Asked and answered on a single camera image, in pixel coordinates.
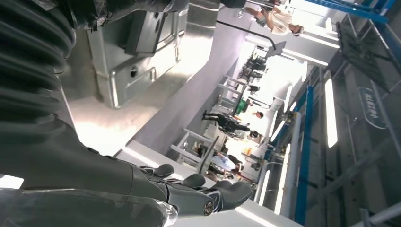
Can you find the steel workbench table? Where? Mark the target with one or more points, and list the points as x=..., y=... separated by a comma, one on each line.
x=103, y=131

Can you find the large stamped steel panel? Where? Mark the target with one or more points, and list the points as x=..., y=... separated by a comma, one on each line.
x=131, y=81

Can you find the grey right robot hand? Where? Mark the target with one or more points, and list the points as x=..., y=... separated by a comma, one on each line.
x=78, y=175

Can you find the blue steel pillar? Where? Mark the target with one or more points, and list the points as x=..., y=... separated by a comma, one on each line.
x=304, y=156

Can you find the white vertical pipe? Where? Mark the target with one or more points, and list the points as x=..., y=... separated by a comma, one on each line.
x=291, y=163

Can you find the person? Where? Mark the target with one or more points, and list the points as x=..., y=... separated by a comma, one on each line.
x=228, y=122
x=278, y=22
x=224, y=163

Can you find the blue oval sign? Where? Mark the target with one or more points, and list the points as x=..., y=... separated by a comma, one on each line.
x=372, y=108

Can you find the long ceiling light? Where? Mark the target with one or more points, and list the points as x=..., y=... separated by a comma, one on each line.
x=331, y=112

